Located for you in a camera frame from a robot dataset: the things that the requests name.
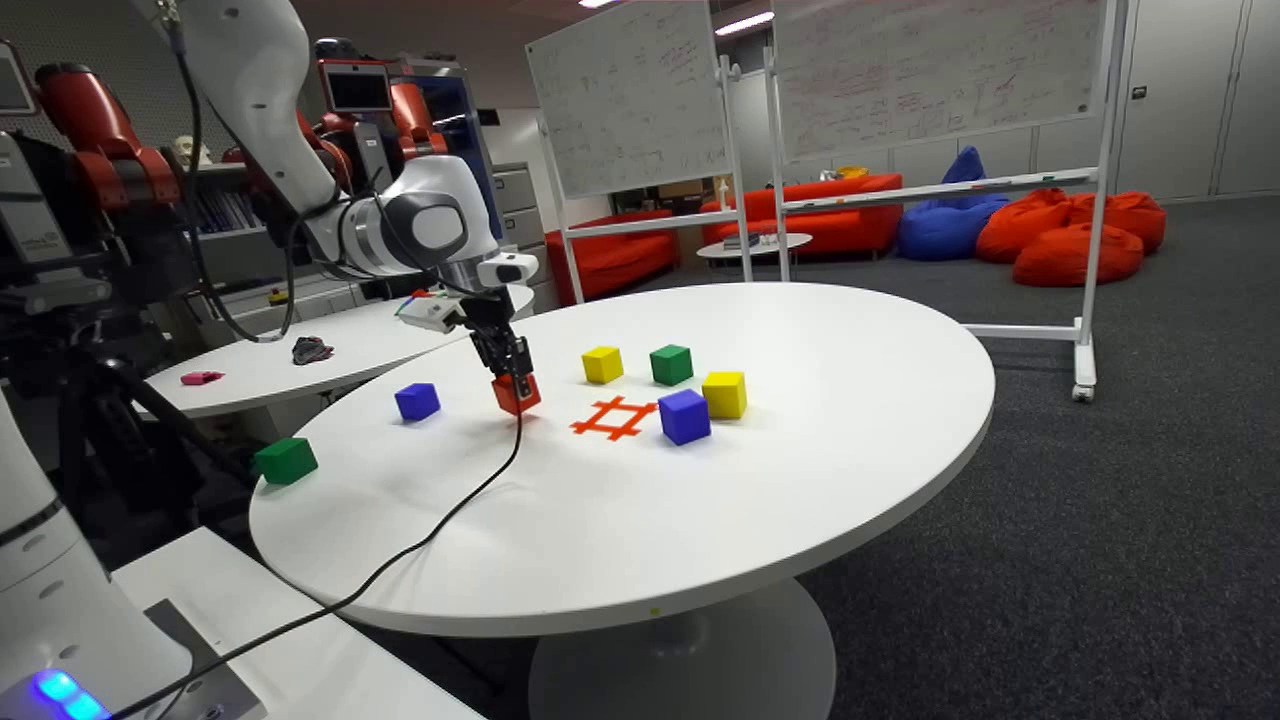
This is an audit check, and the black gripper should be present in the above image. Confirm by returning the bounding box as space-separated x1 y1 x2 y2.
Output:
455 284 545 405

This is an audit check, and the orange toy block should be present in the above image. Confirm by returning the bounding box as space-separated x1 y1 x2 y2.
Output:
488 368 545 421

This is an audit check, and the blue toy block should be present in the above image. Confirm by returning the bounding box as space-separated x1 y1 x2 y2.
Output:
655 382 716 448
394 378 446 426

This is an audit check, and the green toy block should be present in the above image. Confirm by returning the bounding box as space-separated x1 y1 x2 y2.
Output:
647 341 695 386
252 430 324 489

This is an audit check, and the yellow toy block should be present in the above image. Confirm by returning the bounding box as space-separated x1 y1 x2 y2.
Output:
702 362 751 425
576 341 630 386

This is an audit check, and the orange tape grid mark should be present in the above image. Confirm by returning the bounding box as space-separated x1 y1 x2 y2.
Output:
569 393 660 444

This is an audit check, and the red beanbag sofa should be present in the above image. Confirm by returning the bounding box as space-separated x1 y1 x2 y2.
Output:
545 217 684 305
735 169 912 264

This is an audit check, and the gray lump object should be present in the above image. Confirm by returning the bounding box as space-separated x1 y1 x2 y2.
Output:
290 331 340 370

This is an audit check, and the white round side table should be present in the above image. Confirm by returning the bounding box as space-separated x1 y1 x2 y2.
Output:
144 279 542 425

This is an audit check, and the small white round table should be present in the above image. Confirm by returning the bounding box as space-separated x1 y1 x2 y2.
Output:
692 226 816 264

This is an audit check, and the small whiteboard on stand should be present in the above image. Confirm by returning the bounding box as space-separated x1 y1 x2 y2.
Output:
522 0 762 309

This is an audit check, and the white base unit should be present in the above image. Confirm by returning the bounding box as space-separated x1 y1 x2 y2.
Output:
0 382 488 720

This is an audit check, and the ceiling light strip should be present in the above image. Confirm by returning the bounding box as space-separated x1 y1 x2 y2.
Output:
712 7 782 38

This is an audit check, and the blue beanbag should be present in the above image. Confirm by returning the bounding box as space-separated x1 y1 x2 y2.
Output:
892 142 1013 264

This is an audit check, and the large whiteboard on stand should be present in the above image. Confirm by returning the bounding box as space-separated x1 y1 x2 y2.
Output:
766 0 1145 405

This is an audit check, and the orange beanbag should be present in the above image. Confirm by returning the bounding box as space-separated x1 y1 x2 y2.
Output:
1104 188 1174 260
978 184 1071 269
1007 217 1153 291

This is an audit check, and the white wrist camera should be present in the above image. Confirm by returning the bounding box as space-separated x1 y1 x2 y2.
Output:
394 288 472 334

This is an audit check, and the white table pedestal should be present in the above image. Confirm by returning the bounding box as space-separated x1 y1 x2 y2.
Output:
526 572 844 720

